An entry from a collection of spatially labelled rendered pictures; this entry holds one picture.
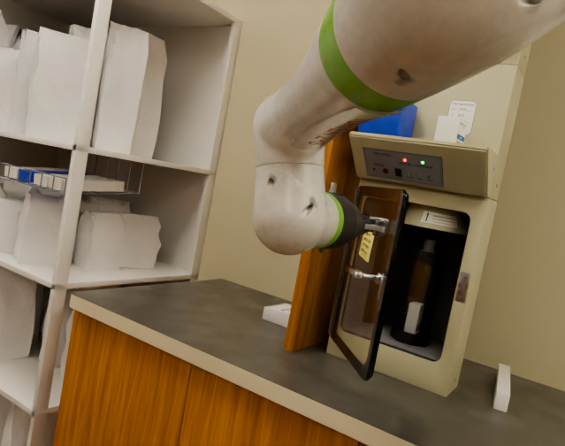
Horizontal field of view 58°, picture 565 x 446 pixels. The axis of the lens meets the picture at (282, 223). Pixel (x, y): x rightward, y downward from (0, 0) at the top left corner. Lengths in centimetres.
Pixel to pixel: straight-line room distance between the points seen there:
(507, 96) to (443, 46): 94
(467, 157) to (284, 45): 111
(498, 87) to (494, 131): 10
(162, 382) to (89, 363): 29
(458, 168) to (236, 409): 74
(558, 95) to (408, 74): 134
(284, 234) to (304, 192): 6
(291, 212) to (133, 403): 92
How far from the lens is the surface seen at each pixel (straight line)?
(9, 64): 225
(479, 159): 115
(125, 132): 196
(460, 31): 33
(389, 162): 124
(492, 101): 128
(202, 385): 130
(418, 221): 129
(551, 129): 168
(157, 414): 142
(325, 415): 109
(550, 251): 165
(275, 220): 69
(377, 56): 37
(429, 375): 130
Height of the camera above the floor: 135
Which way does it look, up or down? 4 degrees down
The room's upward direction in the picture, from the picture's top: 11 degrees clockwise
